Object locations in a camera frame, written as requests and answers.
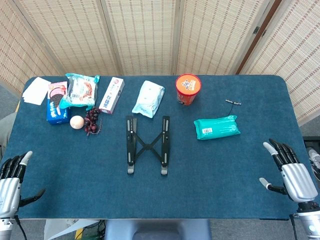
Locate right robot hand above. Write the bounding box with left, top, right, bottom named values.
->
left=259, top=138, right=319, bottom=204

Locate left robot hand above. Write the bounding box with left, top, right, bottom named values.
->
left=0, top=150, right=46, bottom=220

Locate black folding laptop stand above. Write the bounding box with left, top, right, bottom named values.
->
left=125, top=115, right=171, bottom=176

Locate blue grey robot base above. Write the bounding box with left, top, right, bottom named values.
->
left=104, top=219, right=212, bottom=240

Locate grey sneaker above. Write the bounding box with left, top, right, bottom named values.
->
left=306, top=146, right=320, bottom=182

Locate blue Oreo cookie box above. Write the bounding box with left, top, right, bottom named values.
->
left=46, top=81, right=72, bottom=126

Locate green wet wipes pack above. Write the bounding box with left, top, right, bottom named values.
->
left=193, top=114, right=242, bottom=141

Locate peach coloured egg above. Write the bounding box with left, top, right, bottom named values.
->
left=69, top=115, right=85, bottom=130

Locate blue felt table cover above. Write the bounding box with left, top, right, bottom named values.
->
left=0, top=74, right=320, bottom=221

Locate white napkin stack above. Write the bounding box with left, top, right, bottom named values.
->
left=21, top=76, right=52, bottom=106

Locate dark red grape bunch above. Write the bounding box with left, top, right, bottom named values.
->
left=83, top=106, right=103, bottom=137

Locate teal clear snack bag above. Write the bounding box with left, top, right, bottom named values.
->
left=58, top=72, right=101, bottom=111

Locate white toothpaste box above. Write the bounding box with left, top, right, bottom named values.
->
left=98, top=76, right=125, bottom=115

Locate orange instant noodle cup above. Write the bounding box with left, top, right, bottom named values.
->
left=175, top=73, right=202, bottom=106

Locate light blue wipes pack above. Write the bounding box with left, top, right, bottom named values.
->
left=131, top=80, right=166, bottom=119

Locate bamboo folding screen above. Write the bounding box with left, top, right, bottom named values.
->
left=0, top=0, right=320, bottom=127

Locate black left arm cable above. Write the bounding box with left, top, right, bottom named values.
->
left=13, top=214, right=28, bottom=240

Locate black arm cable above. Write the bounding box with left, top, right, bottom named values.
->
left=289, top=214, right=300, bottom=240
left=13, top=214, right=28, bottom=240

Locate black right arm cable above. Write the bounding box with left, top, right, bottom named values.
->
left=289, top=214, right=300, bottom=240

